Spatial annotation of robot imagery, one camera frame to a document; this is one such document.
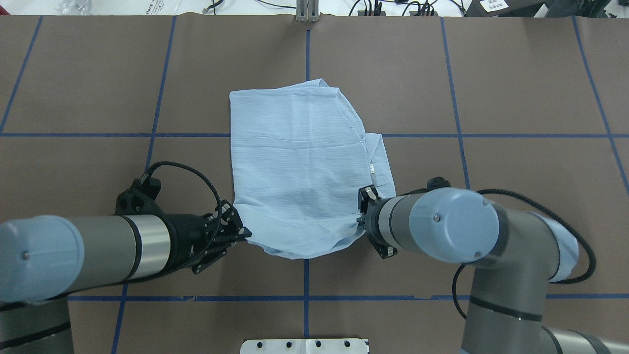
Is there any crumpled clear plastic bag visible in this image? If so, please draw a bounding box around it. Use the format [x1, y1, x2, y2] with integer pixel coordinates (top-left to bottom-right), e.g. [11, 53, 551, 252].
[55, 0, 93, 16]

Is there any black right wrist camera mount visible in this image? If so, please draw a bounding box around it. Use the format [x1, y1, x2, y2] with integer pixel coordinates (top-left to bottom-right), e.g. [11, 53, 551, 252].
[426, 177, 451, 191]

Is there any light blue button shirt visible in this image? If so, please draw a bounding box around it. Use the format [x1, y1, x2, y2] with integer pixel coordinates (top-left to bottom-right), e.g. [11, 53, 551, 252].
[229, 79, 396, 260]

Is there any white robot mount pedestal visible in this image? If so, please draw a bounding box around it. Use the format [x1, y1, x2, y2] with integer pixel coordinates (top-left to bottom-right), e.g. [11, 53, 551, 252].
[240, 338, 370, 354]

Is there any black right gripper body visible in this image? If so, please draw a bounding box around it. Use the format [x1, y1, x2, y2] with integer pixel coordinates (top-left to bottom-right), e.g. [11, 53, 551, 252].
[358, 184, 398, 260]

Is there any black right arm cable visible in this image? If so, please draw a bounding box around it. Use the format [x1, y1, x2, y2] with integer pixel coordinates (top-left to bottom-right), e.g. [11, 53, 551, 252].
[451, 189, 597, 320]

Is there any aluminium frame post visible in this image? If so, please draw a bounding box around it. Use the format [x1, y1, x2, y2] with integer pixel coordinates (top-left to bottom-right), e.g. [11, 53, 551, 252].
[296, 0, 320, 23]

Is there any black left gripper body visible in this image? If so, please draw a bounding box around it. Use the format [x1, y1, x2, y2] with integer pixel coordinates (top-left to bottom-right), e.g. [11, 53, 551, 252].
[167, 200, 244, 274]

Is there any black label printer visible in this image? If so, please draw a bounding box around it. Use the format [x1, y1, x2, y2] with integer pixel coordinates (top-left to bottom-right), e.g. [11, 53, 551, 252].
[464, 0, 545, 18]

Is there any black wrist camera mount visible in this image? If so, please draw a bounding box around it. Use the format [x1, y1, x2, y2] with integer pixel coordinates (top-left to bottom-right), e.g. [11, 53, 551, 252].
[426, 177, 451, 191]
[114, 177, 164, 216]

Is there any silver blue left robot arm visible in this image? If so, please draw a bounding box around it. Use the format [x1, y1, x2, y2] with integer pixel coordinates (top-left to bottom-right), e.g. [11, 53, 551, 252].
[0, 201, 251, 354]

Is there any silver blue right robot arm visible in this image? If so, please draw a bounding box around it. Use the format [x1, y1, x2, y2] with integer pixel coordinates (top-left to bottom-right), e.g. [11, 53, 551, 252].
[358, 184, 628, 354]

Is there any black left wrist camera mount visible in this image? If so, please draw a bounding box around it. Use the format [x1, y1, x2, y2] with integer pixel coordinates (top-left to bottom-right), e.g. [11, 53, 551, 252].
[114, 177, 164, 216]

